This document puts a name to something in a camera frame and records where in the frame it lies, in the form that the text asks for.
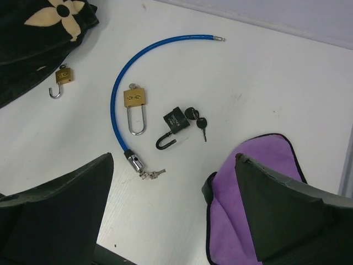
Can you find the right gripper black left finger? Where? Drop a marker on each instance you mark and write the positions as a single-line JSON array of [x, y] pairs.
[[57, 222]]

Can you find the black floral plush pillow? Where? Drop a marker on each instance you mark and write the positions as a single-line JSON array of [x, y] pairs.
[[36, 37]]

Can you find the small brass padlock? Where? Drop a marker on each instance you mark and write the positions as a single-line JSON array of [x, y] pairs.
[[63, 76]]

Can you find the silver cable lock keys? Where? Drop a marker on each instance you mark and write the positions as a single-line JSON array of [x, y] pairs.
[[151, 175]]

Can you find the blue cable lock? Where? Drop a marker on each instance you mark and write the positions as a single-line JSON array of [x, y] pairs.
[[130, 155]]

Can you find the black padlock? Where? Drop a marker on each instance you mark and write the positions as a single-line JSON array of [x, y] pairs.
[[176, 121]]

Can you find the long-shackle brass padlock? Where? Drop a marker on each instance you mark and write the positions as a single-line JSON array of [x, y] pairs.
[[135, 98]]

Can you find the long padlock keys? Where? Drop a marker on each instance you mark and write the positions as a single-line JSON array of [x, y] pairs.
[[133, 86]]

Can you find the purple cloth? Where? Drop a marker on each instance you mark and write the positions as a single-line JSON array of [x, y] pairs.
[[228, 237]]

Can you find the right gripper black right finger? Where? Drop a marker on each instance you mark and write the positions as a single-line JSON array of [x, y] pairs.
[[292, 222]]

